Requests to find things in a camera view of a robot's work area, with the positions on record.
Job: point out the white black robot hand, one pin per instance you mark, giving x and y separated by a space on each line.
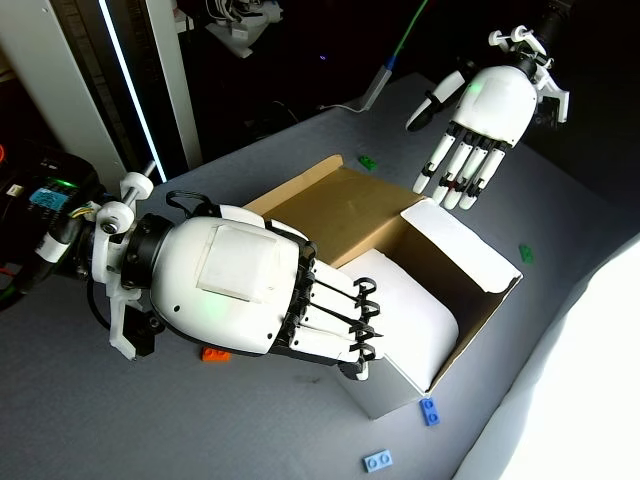
225 280
495 105

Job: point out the cardboard box white outside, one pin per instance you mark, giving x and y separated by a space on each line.
345 215

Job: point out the small orange toy brick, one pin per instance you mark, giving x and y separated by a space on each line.
215 355

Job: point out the grey USB adapter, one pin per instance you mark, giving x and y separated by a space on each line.
376 90

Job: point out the green toy brick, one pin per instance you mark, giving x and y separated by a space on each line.
368 163
525 253

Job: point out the grey table cloth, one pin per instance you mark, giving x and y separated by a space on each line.
150 425

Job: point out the white light strip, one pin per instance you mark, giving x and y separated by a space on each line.
131 90

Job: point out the light blue toy brick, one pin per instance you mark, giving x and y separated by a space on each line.
378 461

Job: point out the white cabinet panel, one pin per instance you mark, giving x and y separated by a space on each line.
60 100

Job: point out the white frame post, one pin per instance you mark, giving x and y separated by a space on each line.
175 75

